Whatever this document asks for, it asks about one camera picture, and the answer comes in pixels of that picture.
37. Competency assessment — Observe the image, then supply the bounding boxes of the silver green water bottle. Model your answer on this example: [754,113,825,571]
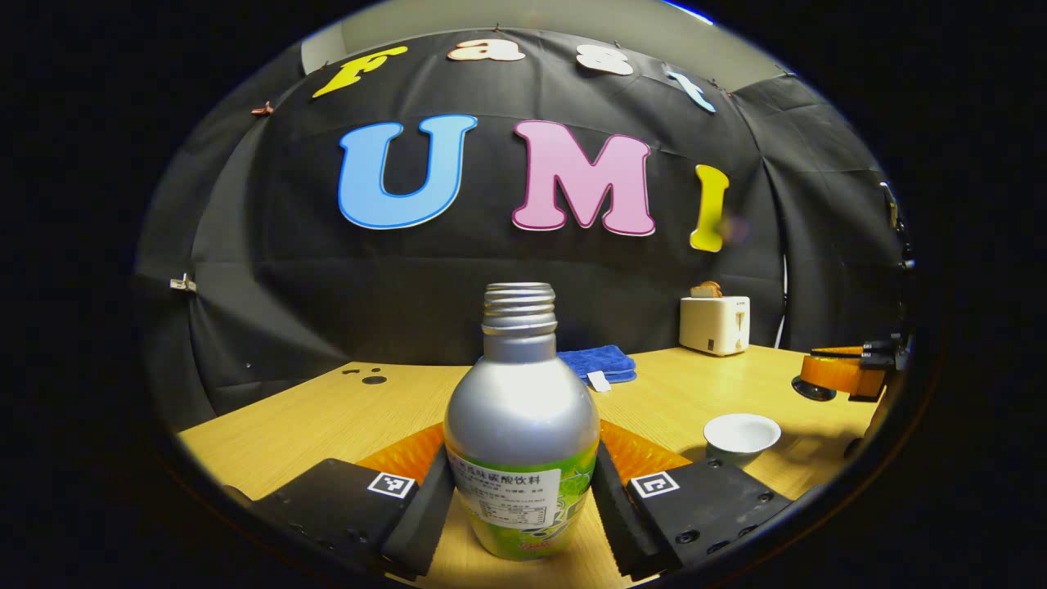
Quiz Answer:
[443,282,600,562]

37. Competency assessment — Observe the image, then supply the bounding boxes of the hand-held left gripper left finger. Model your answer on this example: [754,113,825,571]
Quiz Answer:
[225,421,456,582]

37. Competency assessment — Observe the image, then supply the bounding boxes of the blue folded towel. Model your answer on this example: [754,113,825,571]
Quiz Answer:
[558,344,638,393]

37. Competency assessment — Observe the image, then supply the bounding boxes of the black backdrop cloth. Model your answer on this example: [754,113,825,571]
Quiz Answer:
[135,29,909,430]

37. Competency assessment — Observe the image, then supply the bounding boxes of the teal white teacup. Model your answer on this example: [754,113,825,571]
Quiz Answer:
[703,413,782,468]

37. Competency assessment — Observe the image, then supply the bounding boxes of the black equipment stand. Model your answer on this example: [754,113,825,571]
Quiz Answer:
[879,180,915,271]

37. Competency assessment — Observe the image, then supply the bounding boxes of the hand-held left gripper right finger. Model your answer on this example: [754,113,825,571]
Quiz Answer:
[591,419,794,582]

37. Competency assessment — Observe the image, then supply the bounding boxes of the teal teacup lid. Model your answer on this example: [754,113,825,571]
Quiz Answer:
[791,374,838,402]

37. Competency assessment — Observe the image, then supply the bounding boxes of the white power cable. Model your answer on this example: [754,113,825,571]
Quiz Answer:
[775,254,789,348]

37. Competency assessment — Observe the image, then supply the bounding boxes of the white toaster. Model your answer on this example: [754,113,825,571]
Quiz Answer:
[679,295,751,357]

